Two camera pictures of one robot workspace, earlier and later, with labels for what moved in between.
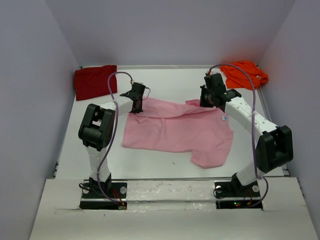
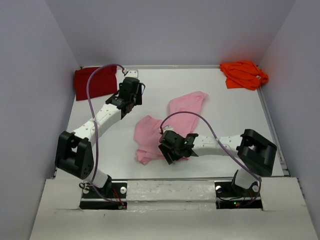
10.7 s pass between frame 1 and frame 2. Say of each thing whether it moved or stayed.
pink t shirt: moved
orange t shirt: stayed
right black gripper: moved
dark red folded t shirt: stayed
